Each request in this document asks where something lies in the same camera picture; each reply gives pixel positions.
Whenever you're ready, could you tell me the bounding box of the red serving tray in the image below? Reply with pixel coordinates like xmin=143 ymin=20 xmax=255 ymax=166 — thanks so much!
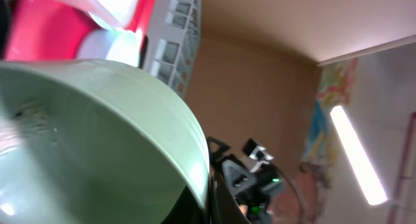
xmin=1 ymin=0 xmax=156 ymax=68

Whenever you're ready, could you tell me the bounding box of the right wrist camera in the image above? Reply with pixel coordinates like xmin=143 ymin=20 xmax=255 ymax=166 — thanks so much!
xmin=242 ymin=138 xmax=274 ymax=173

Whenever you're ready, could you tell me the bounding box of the light blue plate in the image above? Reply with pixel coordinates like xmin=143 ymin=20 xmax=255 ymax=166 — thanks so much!
xmin=55 ymin=0 xmax=139 ymax=29

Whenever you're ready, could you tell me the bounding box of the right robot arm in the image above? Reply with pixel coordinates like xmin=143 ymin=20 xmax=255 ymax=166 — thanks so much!
xmin=206 ymin=136 xmax=283 ymax=224

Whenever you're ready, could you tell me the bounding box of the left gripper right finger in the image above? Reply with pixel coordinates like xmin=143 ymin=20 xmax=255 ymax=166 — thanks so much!
xmin=209 ymin=172 xmax=250 ymax=224

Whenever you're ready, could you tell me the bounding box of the grey dishwasher rack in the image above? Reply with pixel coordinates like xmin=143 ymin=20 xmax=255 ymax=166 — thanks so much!
xmin=142 ymin=0 xmax=202 ymax=98

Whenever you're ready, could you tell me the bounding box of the light blue bowl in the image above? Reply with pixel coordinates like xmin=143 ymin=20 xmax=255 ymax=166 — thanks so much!
xmin=76 ymin=29 xmax=143 ymax=67

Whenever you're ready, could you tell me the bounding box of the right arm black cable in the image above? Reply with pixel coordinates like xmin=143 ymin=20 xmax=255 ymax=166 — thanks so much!
xmin=276 ymin=167 xmax=308 ymax=224

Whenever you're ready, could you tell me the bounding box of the green bowl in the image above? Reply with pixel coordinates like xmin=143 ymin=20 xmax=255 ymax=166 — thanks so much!
xmin=1 ymin=60 xmax=209 ymax=224

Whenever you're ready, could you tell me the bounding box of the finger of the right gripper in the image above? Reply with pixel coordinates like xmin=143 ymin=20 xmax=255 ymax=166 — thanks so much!
xmin=206 ymin=136 xmax=230 ymax=164

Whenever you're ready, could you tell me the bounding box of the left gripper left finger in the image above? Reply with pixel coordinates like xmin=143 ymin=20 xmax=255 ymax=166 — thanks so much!
xmin=161 ymin=186 xmax=206 ymax=224

